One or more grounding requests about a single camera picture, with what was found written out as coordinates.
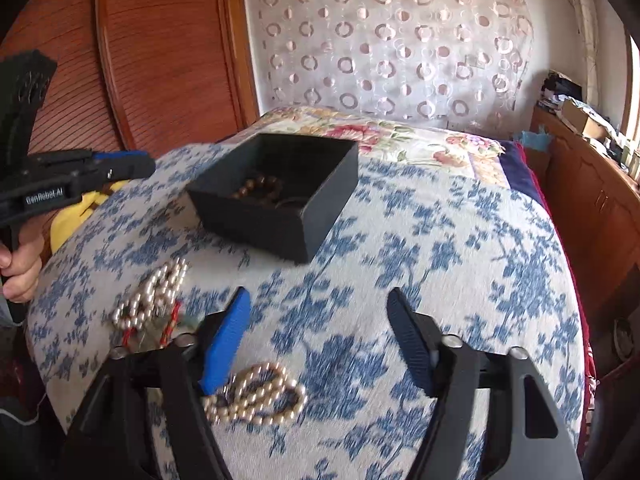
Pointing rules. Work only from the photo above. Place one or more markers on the cardboard box on cabinet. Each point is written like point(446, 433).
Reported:
point(583, 120)

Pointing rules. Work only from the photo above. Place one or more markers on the pink floral bedspread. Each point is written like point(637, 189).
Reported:
point(459, 153)

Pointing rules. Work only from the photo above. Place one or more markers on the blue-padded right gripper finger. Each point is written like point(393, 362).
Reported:
point(122, 156)
point(111, 433)

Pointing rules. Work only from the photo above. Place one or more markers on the pale green jade bangle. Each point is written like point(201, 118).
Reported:
point(159, 332)

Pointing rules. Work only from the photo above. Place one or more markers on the dark blue red blanket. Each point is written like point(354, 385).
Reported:
point(522, 178)

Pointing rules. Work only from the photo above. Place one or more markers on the wooden side cabinet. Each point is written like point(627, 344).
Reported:
point(596, 211)

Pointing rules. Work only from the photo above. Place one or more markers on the pink circle sheer curtain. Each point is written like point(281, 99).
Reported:
point(455, 64)

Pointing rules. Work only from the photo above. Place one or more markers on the black open jewelry box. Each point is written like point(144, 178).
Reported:
point(278, 192)

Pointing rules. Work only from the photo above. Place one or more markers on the brown wooden wardrobe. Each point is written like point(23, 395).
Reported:
point(147, 75)

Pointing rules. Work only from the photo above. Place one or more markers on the blue floral bed cloth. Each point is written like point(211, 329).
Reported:
point(483, 260)

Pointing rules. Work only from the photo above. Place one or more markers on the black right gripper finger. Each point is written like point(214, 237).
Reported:
point(525, 436)
point(92, 176)

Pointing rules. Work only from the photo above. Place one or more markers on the window with wooden frame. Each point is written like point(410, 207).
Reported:
point(630, 121)

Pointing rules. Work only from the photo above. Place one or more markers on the blue cloth on cabinet side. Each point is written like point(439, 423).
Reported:
point(535, 141)

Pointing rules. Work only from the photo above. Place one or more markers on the window curtain beige patterned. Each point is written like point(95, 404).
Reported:
point(587, 21)

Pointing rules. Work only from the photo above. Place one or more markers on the person's left hand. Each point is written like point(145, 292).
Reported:
point(21, 266)

